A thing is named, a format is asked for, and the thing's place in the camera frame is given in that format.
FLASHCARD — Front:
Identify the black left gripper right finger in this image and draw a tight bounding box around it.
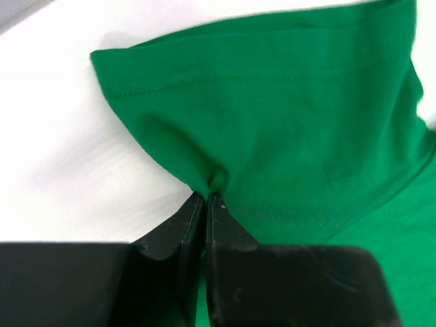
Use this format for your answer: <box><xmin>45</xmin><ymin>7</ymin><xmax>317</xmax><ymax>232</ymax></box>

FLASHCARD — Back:
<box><xmin>206</xmin><ymin>194</ymin><xmax>401</xmax><ymax>326</ymax></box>

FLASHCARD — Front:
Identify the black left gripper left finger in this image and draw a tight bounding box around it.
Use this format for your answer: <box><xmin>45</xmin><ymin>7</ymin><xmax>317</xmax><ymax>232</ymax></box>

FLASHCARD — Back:
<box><xmin>1</xmin><ymin>194</ymin><xmax>204</xmax><ymax>326</ymax></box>

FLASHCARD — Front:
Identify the green t-shirt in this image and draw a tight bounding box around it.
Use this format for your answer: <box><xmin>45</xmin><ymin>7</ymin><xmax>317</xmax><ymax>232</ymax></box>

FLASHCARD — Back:
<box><xmin>91</xmin><ymin>1</ymin><xmax>435</xmax><ymax>326</ymax></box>

